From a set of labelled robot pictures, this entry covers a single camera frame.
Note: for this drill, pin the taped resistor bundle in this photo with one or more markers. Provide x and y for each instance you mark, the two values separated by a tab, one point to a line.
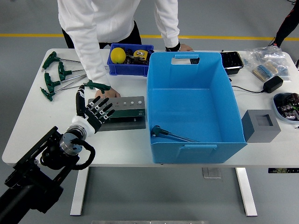
265	70

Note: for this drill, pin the grey block with square recess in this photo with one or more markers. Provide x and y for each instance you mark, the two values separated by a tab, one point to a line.
259	133

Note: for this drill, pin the clear plastic component bags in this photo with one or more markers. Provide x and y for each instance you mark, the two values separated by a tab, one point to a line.
268	52

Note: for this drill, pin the grey floor plate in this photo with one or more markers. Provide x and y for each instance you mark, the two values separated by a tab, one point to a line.
212	173

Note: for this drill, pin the black hardware pile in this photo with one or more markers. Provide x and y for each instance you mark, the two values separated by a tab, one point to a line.
130	59

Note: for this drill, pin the dark electronic components pile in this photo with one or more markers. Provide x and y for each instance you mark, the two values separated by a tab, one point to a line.
289	105

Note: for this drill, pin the pale blue bowl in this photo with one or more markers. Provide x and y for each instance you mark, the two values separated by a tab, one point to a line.
276	109

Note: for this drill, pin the black plastic tray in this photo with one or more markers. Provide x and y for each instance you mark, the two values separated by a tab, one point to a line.
231	60

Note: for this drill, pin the yellow ball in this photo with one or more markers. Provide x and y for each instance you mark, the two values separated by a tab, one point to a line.
118	55

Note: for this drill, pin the black power adapter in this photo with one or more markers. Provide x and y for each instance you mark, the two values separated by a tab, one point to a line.
273	84

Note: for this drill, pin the yellow tape measure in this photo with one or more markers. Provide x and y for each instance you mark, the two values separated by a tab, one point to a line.
141	54

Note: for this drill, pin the green steel hex key stand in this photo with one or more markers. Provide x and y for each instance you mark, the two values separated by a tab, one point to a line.
130	112

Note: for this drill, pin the person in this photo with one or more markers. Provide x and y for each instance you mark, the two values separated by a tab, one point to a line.
283	28
105	18

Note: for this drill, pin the white table leg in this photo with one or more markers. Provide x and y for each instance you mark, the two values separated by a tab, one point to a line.
247	193
80	193

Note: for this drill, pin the person's left forearm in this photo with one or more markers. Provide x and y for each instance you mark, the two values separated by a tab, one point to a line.
169	32

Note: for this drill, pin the black table control panel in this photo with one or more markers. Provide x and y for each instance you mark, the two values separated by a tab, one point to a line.
283	170

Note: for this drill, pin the large light blue folding box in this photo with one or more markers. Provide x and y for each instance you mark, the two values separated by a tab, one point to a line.
187	109

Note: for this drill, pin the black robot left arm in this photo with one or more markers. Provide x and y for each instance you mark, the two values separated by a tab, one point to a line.
35	177

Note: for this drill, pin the dark blue parts bin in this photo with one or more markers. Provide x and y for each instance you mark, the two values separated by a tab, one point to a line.
126	68

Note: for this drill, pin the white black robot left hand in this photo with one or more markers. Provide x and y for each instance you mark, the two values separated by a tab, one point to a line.
93	116

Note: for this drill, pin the person's left hand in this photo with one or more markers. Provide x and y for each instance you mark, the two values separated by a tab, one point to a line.
186	47

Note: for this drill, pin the person's right hand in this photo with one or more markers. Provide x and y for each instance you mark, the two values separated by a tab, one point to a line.
111	92

